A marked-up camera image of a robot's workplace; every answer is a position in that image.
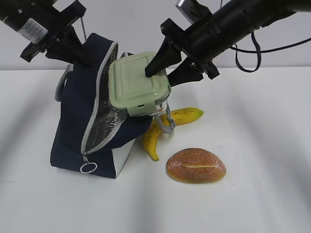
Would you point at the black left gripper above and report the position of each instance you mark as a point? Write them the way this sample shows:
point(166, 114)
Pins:
point(61, 41)

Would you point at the brown bread roll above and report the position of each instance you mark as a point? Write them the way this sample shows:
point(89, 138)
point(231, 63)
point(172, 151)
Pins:
point(195, 165)

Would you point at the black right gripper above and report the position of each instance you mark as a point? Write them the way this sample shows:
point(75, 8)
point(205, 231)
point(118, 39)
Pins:
point(196, 42)

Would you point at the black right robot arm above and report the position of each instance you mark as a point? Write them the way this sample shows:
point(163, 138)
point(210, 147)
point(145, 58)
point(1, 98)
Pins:
point(240, 18)

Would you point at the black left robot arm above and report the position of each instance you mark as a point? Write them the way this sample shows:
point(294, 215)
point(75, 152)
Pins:
point(11, 14)

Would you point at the navy lunch bag grey trim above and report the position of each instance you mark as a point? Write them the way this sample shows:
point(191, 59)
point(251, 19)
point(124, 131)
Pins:
point(92, 137)

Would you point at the yellow banana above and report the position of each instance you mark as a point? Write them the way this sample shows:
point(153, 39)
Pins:
point(166, 123)

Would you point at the green lid glass container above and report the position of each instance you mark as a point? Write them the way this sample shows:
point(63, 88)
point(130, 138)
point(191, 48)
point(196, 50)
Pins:
point(130, 91)

